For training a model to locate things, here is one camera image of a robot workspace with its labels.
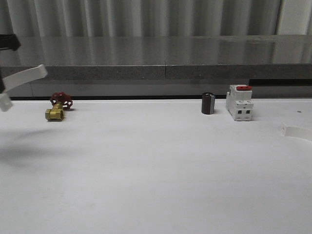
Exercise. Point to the white circuit breaker red switch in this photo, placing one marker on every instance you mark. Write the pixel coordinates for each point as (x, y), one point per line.
(239, 102)

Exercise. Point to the white half-ring pipe clamp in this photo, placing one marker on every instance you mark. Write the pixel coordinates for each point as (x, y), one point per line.
(18, 79)
(295, 131)

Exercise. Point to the grey stone counter ledge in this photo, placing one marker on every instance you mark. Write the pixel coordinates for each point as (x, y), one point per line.
(217, 60)

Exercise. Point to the brass valve red handwheel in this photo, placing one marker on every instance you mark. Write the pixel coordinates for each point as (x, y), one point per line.
(60, 102)

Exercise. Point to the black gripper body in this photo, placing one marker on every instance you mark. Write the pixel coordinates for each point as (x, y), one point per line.
(9, 42)

